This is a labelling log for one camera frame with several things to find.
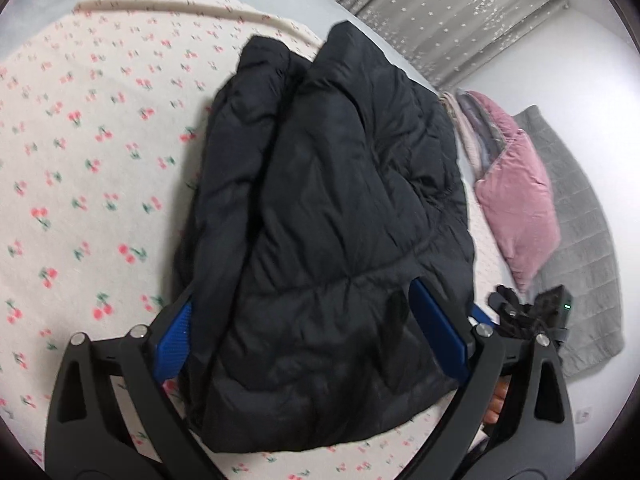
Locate black quilted puffer jacket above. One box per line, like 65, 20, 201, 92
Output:
170, 20, 477, 454

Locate grey quilted blanket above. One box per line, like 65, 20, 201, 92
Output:
510, 105, 626, 382

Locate grey star print curtain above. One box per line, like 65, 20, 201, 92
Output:
280, 0, 571, 89

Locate cherry print bed sheet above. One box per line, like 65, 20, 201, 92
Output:
0, 0, 507, 480

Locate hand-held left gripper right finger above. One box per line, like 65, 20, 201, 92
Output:
409, 279, 577, 478

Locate pink velvet pillow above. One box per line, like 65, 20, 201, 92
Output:
472, 91, 562, 294

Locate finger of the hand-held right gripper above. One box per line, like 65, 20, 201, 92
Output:
469, 285, 532, 339

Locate folded pink grey clothes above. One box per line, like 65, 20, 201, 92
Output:
438, 88, 507, 182

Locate person's right hand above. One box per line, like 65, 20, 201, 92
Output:
482, 379, 512, 426

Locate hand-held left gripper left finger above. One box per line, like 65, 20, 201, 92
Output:
44, 284, 217, 478

